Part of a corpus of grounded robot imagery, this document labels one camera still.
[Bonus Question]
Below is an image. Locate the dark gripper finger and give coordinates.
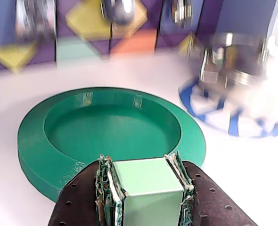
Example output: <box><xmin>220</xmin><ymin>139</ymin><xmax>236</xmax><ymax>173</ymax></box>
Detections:
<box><xmin>47</xmin><ymin>153</ymin><xmax>128</xmax><ymax>226</ymax></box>
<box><xmin>164</xmin><ymin>151</ymin><xmax>259</xmax><ymax>226</ymax></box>

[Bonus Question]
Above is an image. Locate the green round plastic dish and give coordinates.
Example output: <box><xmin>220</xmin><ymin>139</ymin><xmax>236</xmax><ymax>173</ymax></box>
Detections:
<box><xmin>17</xmin><ymin>87</ymin><xmax>207</xmax><ymax>226</ymax></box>

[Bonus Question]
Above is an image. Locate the blue printed burner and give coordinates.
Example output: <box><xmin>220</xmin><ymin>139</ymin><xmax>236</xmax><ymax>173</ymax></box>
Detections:
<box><xmin>178</xmin><ymin>74</ymin><xmax>278</xmax><ymax>139</ymax></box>

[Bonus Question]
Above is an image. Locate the silver metal cylinder device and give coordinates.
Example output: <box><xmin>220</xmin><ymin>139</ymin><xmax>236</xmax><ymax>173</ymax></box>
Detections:
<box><xmin>188</xmin><ymin>44</ymin><xmax>278</xmax><ymax>93</ymax></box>

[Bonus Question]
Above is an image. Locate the metal slotted spatula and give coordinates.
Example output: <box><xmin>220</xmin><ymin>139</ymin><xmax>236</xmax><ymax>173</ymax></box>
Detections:
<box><xmin>15</xmin><ymin>0</ymin><xmax>57</xmax><ymax>47</ymax></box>

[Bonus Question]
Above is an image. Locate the metal ladle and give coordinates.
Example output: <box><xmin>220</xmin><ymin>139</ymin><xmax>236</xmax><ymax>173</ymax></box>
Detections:
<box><xmin>100</xmin><ymin>0</ymin><xmax>140</xmax><ymax>26</ymax></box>

